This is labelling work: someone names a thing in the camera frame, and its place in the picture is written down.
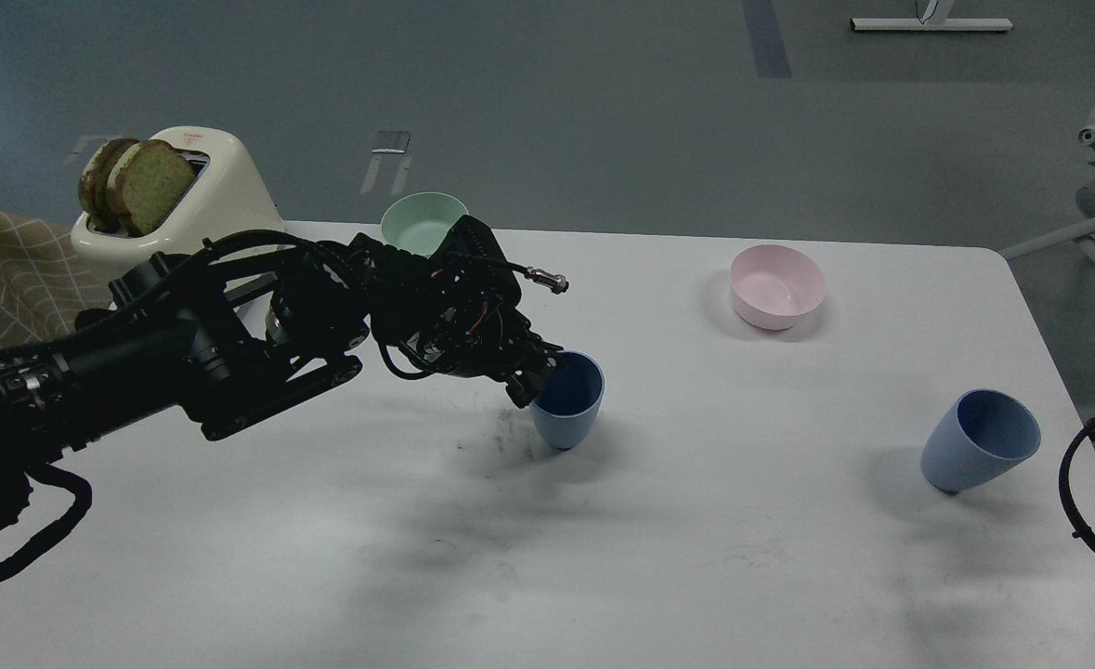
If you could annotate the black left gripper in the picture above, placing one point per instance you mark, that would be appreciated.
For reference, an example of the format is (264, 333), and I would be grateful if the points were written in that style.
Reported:
(456, 312)

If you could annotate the blue cup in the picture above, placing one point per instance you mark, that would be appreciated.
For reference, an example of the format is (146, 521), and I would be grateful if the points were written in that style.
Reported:
(564, 413)
(984, 434)

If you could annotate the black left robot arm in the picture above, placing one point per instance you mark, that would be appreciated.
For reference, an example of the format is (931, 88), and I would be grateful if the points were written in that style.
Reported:
(247, 328)

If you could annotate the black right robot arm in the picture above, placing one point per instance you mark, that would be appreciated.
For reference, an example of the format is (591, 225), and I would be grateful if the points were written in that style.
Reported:
(1076, 492)

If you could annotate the green bowl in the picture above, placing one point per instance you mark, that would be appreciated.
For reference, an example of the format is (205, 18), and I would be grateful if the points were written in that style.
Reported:
(419, 223)

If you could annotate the pink bowl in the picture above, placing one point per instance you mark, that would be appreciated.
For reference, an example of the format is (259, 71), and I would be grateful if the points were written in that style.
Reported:
(775, 287)

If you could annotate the cream toaster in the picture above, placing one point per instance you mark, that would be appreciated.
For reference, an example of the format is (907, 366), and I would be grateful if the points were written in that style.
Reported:
(227, 196)

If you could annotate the toast slice front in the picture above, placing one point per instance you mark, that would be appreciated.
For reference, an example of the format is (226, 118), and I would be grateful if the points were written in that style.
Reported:
(145, 185)

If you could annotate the toast slice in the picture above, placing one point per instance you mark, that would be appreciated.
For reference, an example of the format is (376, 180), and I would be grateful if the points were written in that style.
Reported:
(92, 185)
(145, 185)

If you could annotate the toast slice back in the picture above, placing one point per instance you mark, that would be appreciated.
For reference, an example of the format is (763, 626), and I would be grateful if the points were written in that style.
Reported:
(92, 185)

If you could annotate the checkered beige cloth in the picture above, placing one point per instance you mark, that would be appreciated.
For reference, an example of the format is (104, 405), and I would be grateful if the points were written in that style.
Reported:
(43, 282)

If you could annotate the white table leg base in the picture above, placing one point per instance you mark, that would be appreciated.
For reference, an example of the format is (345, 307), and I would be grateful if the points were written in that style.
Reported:
(932, 17)

